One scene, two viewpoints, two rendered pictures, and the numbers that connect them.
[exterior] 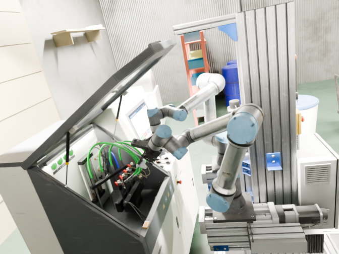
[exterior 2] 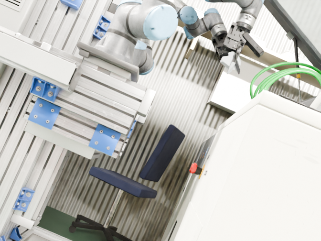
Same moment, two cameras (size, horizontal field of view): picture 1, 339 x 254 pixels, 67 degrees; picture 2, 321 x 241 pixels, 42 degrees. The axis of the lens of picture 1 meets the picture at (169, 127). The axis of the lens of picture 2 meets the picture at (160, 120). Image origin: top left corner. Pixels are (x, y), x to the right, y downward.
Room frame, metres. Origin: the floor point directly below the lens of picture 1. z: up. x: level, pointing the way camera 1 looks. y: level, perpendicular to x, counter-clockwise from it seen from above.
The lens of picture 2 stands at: (3.15, -0.48, 0.78)
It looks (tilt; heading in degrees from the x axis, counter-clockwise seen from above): 5 degrees up; 166
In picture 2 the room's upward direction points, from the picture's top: 23 degrees clockwise
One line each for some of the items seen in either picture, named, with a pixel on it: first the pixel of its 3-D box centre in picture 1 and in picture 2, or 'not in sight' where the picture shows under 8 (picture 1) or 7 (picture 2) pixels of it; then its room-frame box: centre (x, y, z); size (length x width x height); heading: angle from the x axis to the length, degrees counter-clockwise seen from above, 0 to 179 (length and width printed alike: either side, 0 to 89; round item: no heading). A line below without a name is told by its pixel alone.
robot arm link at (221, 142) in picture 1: (223, 140); (130, 19); (1.66, -0.36, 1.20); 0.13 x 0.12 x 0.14; 29
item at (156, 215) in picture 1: (158, 211); (205, 157); (1.46, 0.19, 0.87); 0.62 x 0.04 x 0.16; 162
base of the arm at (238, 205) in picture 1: (231, 198); not in sight; (1.17, -0.26, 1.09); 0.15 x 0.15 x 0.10
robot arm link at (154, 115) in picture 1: (154, 115); (251, 5); (1.56, 0.08, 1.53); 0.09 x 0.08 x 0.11; 119
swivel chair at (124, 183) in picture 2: not in sight; (129, 178); (-0.19, 0.31, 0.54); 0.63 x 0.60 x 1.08; 78
